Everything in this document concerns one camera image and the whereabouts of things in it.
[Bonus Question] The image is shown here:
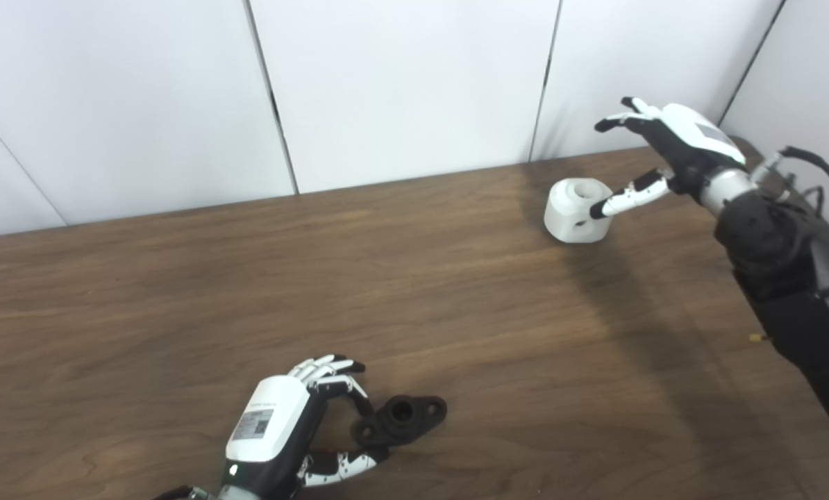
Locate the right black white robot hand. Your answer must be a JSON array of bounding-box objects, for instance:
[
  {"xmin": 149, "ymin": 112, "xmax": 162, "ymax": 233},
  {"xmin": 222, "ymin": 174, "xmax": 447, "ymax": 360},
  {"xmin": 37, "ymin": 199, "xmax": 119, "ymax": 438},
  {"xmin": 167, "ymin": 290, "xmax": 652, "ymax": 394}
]
[{"xmin": 589, "ymin": 97, "xmax": 747, "ymax": 220}]

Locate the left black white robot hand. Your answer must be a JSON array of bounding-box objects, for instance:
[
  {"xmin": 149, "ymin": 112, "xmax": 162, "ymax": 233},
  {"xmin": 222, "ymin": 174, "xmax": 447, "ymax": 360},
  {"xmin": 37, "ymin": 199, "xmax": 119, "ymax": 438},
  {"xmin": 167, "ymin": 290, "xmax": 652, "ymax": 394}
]
[{"xmin": 220, "ymin": 354, "xmax": 390, "ymax": 500}]

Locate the black three-hole holder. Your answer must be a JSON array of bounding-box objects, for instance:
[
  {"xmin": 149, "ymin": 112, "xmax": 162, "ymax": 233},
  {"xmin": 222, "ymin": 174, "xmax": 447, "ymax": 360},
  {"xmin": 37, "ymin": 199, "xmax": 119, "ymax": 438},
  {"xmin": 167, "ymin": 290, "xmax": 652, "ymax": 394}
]
[{"xmin": 351, "ymin": 394, "xmax": 449, "ymax": 447}]

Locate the round white plastic piece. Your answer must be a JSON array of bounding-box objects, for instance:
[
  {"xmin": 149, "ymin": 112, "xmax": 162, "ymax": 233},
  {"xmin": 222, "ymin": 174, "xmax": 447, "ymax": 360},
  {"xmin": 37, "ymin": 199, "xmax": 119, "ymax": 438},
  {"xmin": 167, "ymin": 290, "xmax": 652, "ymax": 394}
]
[{"xmin": 544, "ymin": 178, "xmax": 614, "ymax": 244}]

